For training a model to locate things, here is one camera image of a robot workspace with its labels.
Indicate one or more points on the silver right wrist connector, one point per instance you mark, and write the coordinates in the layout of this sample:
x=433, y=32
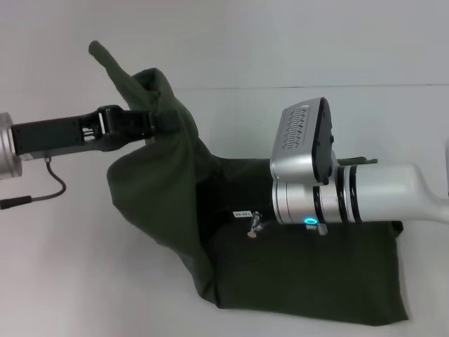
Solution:
x=255, y=226

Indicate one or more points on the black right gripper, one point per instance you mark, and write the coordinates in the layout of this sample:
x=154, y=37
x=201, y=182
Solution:
x=242, y=203

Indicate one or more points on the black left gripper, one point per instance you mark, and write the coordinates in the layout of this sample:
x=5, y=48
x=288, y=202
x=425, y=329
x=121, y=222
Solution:
x=49, y=135

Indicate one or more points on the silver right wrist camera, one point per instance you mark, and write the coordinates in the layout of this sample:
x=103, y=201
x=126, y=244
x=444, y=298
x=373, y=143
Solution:
x=298, y=140

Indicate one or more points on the dark green FREE! t-shirt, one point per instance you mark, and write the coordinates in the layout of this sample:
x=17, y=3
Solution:
x=168, y=193

